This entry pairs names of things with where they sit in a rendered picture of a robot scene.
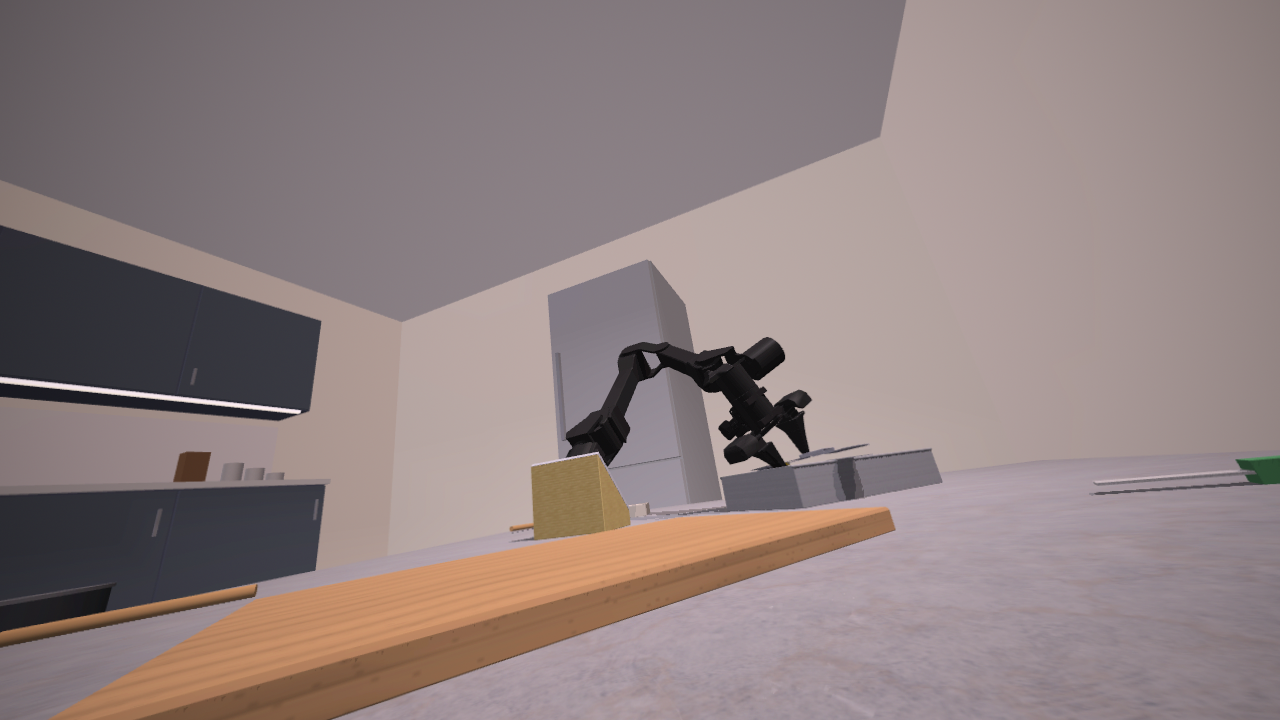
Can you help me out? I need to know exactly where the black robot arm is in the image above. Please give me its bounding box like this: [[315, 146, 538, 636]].
[[566, 337, 785, 466]]

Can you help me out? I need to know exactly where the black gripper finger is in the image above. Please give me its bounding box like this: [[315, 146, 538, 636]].
[[776, 411, 809, 454], [753, 441, 787, 468]]

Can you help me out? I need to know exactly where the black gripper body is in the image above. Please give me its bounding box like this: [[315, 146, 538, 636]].
[[723, 384, 812, 465]]

